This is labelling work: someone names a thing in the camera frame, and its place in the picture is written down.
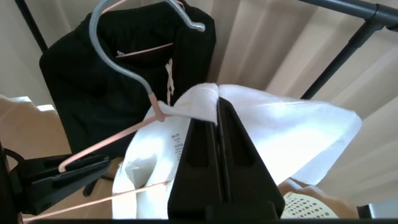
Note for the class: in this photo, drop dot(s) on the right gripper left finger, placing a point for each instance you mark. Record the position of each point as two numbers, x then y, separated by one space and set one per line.
196 180

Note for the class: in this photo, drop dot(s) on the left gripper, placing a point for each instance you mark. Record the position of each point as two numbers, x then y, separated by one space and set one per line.
7 193

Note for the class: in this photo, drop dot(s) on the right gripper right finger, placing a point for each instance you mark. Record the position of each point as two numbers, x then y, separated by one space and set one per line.
255 183

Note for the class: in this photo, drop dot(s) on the white garment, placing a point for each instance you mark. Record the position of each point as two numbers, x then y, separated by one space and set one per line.
295 133

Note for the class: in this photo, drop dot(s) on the black garment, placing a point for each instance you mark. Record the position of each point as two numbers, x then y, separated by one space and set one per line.
93 93

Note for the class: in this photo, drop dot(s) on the pink clothes hanger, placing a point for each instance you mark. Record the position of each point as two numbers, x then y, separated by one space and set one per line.
93 40
146 49

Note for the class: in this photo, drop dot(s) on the white laundry basket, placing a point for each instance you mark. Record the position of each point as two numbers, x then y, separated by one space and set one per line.
308 207

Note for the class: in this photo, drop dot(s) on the black clothes rack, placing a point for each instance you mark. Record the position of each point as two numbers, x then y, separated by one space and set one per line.
342 57

